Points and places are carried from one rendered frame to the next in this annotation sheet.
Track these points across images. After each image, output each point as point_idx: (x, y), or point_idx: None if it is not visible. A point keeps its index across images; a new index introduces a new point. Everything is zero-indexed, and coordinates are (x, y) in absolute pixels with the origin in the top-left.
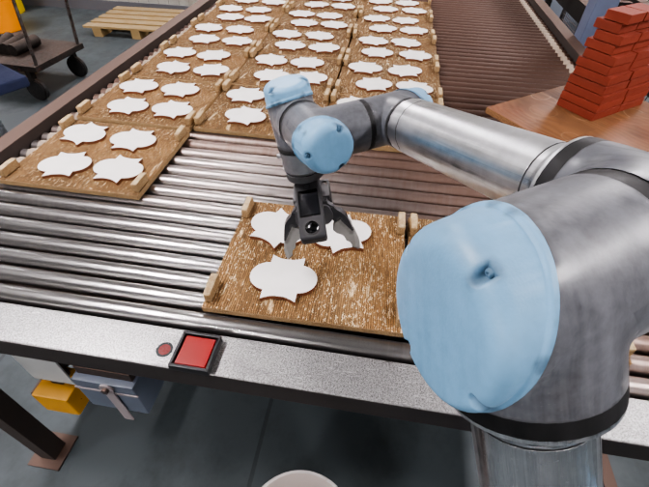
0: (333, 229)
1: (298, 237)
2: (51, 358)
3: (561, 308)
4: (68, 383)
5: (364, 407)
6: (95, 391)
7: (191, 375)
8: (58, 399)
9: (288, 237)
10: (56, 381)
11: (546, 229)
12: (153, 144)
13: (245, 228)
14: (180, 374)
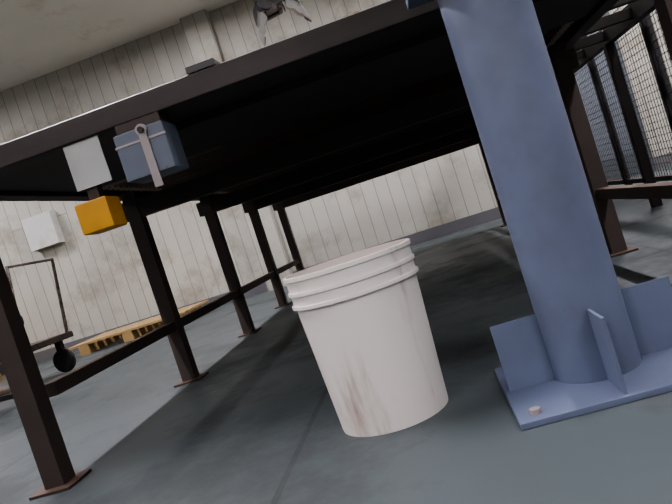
0: (286, 5)
1: (265, 19)
2: (99, 123)
3: None
4: (106, 180)
5: (328, 35)
6: (131, 149)
7: (203, 74)
8: (97, 198)
9: (258, 21)
10: (96, 183)
11: None
12: None
13: None
14: (194, 79)
